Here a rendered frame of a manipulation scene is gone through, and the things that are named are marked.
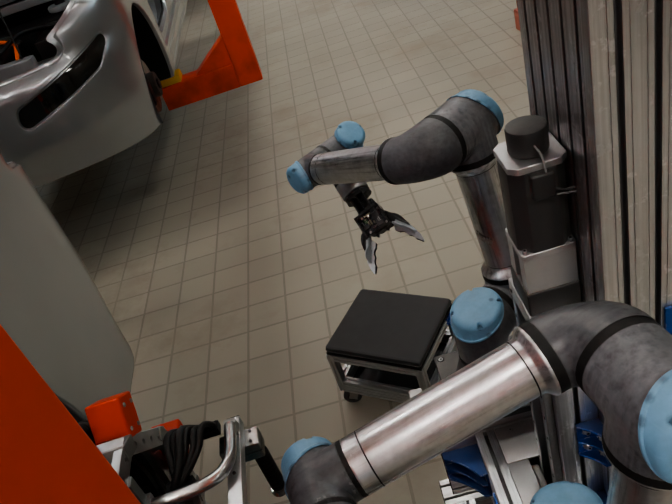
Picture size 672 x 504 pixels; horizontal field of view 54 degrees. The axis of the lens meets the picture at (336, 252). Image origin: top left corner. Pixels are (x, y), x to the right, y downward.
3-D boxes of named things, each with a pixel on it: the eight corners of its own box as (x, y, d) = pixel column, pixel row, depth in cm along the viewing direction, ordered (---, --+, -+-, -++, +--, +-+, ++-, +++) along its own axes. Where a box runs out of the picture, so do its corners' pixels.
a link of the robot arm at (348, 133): (342, 157, 156) (332, 181, 166) (374, 134, 161) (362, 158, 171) (319, 134, 158) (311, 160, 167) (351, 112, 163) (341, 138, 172)
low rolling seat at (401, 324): (343, 405, 270) (319, 347, 251) (378, 342, 294) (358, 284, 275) (441, 426, 249) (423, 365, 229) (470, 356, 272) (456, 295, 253)
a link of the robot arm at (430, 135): (435, 198, 122) (297, 203, 162) (471, 167, 127) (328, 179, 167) (410, 143, 118) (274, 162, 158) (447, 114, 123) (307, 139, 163)
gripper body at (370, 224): (364, 238, 164) (339, 199, 167) (373, 242, 172) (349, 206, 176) (390, 220, 163) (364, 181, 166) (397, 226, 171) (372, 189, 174)
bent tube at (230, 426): (155, 450, 145) (134, 419, 139) (239, 423, 144) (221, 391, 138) (149, 521, 130) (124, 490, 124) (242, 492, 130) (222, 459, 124)
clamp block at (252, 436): (226, 450, 149) (217, 436, 146) (264, 438, 149) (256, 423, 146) (227, 469, 145) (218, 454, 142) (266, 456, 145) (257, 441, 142)
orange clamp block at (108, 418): (109, 440, 141) (96, 400, 141) (144, 429, 140) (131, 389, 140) (96, 450, 134) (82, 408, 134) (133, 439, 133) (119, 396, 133)
